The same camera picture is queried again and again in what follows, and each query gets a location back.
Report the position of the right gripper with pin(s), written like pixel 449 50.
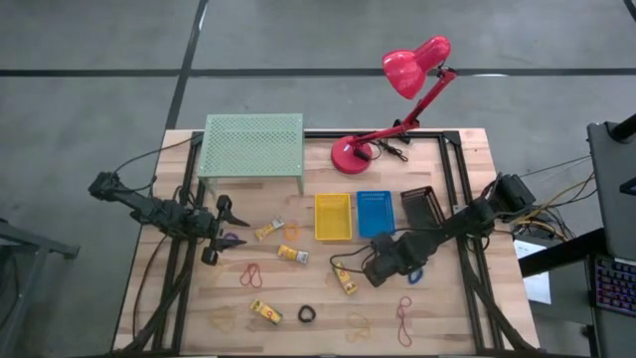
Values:
pixel 390 258

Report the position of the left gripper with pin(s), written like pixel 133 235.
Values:
pixel 206 226

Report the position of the purple coil wristband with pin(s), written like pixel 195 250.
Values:
pixel 231 234

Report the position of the yellow crayon box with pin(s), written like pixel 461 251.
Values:
pixel 293 254
pixel 345 278
pixel 269 229
pixel 266 311

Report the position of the red rubber band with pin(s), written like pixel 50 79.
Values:
pixel 400 323
pixel 251 266

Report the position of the tan rubber band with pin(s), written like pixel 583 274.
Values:
pixel 211 318
pixel 365 323

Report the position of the orange coil wristband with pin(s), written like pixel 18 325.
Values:
pixel 284 232

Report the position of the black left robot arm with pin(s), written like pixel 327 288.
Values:
pixel 149 209

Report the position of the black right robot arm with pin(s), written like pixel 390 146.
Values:
pixel 462 219

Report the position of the red desk lamp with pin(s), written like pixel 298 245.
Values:
pixel 406 69

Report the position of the blue coil wristband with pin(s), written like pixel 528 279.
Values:
pixel 410 278

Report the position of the blue plastic basket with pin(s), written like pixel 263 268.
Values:
pixel 375 214

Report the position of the yellow plastic basket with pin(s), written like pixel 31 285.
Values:
pixel 333 216

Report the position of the black plastic basket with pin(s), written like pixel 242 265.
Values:
pixel 420 206

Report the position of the green perforated metal shelf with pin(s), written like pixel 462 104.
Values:
pixel 251 144

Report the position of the white paper sheet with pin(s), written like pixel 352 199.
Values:
pixel 536 288

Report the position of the grey metal stand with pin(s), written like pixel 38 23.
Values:
pixel 40 242

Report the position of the black backlit keyboard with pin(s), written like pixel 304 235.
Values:
pixel 616 286

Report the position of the black aluminium table frame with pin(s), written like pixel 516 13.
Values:
pixel 323 134

